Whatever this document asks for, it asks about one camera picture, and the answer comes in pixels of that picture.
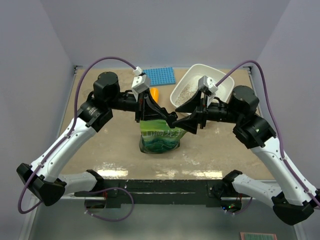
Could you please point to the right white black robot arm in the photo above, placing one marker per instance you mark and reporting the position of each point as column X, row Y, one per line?
column 294, row 199

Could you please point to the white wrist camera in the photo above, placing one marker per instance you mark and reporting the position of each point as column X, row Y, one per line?
column 141, row 82
column 208, row 87

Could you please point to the orange plastic scoop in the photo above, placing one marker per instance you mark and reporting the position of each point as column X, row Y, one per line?
column 155, row 94

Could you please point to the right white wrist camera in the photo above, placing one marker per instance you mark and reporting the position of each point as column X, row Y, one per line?
column 208, row 87

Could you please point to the green litter bag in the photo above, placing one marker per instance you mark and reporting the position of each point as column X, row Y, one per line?
column 156, row 137

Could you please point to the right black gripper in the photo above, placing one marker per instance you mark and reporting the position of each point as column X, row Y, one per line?
column 190, row 123

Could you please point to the blue studded plate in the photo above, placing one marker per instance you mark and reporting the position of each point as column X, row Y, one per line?
column 161, row 76

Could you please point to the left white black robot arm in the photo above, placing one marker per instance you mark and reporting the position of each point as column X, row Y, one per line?
column 43, row 176

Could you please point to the white litter box tray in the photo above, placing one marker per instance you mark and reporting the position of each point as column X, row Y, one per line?
column 188, row 84

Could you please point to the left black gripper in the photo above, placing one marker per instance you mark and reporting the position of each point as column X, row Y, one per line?
column 147, row 106

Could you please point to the pink green board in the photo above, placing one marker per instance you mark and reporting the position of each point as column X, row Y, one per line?
column 257, row 236

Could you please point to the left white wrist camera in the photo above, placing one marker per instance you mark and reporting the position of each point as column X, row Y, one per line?
column 141, row 82

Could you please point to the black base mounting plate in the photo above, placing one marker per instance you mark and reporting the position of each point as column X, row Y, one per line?
column 205, row 192

